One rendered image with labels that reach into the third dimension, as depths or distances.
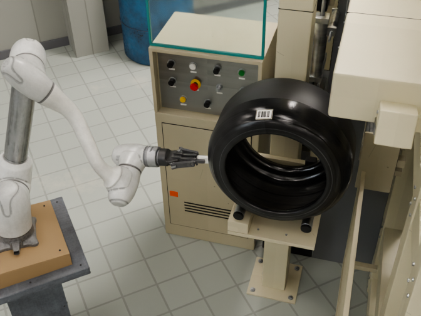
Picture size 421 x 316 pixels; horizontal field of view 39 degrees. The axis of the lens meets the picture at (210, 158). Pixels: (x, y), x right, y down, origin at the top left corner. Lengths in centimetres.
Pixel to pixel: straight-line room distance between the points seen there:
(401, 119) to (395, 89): 10
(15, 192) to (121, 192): 45
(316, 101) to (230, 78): 76
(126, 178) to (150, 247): 120
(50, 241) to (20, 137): 47
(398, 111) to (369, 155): 91
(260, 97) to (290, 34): 30
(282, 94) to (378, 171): 62
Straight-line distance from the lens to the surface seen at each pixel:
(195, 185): 324
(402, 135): 162
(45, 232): 273
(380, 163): 252
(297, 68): 238
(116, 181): 239
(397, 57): 176
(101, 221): 374
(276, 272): 322
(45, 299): 290
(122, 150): 250
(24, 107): 252
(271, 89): 219
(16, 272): 262
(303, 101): 214
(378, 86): 166
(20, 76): 226
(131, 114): 459
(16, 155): 265
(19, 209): 257
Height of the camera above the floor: 263
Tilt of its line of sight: 40 degrees down
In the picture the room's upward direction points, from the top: 1 degrees counter-clockwise
